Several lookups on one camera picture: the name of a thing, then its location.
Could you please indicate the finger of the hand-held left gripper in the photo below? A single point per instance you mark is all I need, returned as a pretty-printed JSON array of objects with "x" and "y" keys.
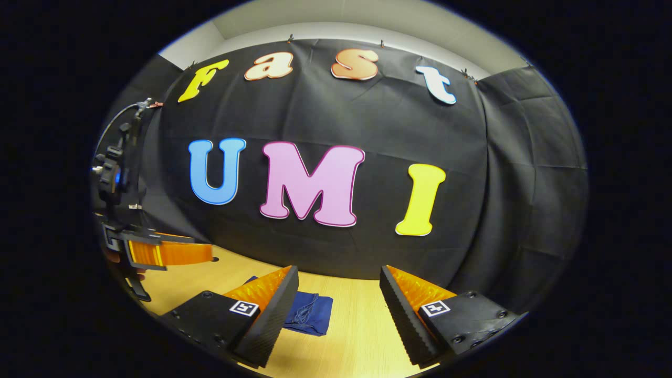
[{"x": 173, "y": 253}]

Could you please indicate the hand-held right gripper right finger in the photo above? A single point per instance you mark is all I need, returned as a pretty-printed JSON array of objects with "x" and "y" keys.
[{"x": 401, "y": 320}]

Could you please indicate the blue jeans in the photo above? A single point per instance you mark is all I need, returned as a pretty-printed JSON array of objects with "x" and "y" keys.
[{"x": 312, "y": 315}]

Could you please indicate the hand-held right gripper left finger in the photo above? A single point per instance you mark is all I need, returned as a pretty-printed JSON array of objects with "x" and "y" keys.
[{"x": 273, "y": 320}]

